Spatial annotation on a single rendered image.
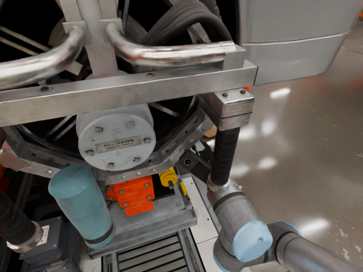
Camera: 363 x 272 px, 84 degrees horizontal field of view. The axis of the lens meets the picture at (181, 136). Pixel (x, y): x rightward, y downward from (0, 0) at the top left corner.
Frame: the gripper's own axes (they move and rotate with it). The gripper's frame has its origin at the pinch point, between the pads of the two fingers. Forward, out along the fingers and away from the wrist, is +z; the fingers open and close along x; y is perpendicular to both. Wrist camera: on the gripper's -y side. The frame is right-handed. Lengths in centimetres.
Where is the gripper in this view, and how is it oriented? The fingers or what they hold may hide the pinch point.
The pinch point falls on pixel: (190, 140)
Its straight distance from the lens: 68.5
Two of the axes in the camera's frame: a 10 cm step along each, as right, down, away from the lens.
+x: 6.7, -6.9, -2.8
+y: 6.7, 4.0, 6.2
